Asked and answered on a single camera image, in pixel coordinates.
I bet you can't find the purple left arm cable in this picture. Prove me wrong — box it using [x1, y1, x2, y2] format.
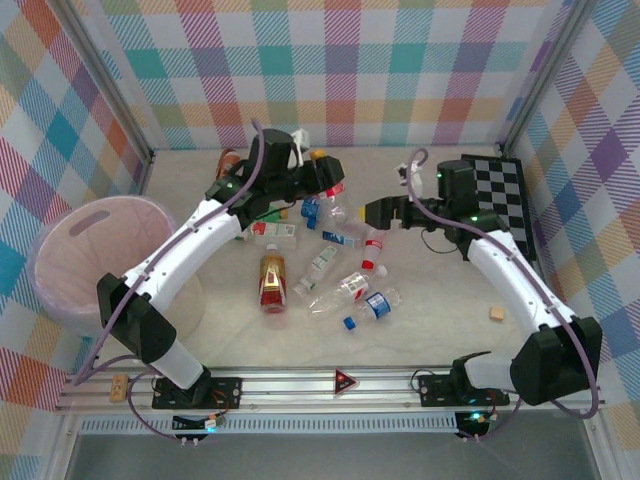
[72, 118, 266, 442]

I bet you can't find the black white checkerboard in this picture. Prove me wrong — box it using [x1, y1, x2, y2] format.
[459, 153, 539, 261]

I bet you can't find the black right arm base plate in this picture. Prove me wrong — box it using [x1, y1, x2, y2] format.
[416, 372, 512, 409]

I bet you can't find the clear bottle blue label cap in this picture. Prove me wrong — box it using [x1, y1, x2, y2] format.
[342, 285, 404, 332]

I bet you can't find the small clear bottle green label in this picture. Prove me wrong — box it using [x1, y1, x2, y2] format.
[292, 244, 339, 299]

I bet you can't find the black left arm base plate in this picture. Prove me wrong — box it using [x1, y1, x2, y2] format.
[151, 375, 245, 411]

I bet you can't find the red triangle warning sign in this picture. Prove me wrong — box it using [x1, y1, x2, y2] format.
[333, 368, 360, 399]

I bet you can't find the crushed clear bottle red-green label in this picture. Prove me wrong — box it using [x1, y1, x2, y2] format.
[307, 264, 389, 317]

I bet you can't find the slotted white cable duct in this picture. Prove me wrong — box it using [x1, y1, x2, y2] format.
[78, 417, 460, 436]

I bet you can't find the small bottle blue label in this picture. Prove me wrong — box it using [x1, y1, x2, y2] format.
[299, 195, 331, 221]

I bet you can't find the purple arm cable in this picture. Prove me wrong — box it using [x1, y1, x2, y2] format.
[407, 148, 601, 444]
[72, 118, 266, 442]

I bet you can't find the clear bottle red label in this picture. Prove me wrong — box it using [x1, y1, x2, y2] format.
[360, 227, 390, 271]

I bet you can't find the purple plastic bin liner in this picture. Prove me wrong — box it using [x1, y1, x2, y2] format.
[27, 196, 177, 336]

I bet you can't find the aluminium frame post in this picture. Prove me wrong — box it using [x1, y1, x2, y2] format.
[502, 0, 589, 156]
[59, 0, 156, 164]

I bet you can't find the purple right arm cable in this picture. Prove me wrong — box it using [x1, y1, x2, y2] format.
[407, 148, 601, 444]

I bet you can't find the clear bottle blue-striped label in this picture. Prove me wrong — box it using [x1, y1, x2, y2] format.
[304, 217, 371, 250]

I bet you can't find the red gold tea bottle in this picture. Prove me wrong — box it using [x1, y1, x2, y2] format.
[257, 243, 291, 316]

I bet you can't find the brown label drink bottle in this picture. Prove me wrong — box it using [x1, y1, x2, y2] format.
[215, 148, 242, 181]

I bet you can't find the white round waste bin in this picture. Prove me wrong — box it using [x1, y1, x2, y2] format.
[27, 196, 207, 337]

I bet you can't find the small circuit board green LED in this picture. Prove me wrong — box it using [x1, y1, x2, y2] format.
[454, 409, 491, 439]
[172, 413, 225, 434]

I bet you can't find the aluminium mounting rail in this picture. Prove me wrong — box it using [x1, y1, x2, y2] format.
[54, 367, 607, 414]

